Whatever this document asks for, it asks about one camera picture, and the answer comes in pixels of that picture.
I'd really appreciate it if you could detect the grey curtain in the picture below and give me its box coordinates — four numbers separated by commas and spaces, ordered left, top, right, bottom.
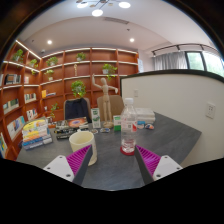
153, 51, 188, 71

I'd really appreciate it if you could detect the stack of white boxes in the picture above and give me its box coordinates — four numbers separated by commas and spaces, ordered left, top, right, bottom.
134, 107, 157, 125

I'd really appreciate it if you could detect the window with black frame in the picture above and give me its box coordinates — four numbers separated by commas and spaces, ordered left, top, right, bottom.
184, 50, 224, 78

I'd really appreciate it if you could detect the cream plastic cup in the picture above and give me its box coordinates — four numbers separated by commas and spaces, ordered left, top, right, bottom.
68, 130, 98, 167

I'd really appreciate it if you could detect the stack of colourful books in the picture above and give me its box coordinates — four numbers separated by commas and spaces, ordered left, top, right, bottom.
21, 117, 54, 151

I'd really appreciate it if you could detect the clear plastic water bottle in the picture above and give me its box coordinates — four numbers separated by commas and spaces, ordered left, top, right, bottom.
119, 97, 139, 155

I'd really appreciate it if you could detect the wooden shelf unit with books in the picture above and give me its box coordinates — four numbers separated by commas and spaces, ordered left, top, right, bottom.
0, 39, 139, 161

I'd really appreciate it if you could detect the tall green white carton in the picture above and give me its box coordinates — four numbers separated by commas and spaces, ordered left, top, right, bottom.
90, 107, 102, 129

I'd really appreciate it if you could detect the ceiling lamp with round lights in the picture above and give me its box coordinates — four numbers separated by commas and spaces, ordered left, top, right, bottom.
75, 0, 132, 18

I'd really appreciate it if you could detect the small green white box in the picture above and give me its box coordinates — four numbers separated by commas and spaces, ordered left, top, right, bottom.
112, 114, 123, 132

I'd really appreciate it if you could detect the ceiling air vent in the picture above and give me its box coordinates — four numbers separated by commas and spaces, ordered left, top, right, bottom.
103, 16, 130, 25

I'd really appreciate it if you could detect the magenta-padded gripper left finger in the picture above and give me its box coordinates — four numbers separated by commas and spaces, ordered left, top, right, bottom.
43, 144, 94, 187

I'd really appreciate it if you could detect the tan chair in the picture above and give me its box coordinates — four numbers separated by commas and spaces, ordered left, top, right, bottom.
96, 94, 125, 118

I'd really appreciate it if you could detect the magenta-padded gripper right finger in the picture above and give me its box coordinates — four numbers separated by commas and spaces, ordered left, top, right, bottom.
133, 144, 184, 186

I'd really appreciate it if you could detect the wooden artist mannequin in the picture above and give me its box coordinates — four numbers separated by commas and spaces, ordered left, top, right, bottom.
91, 77, 119, 129

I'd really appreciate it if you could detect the black curtain track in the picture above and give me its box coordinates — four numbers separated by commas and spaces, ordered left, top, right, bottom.
151, 43, 218, 56

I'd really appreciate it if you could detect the chair with dark jacket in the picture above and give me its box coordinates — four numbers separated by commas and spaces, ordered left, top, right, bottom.
63, 97, 92, 125

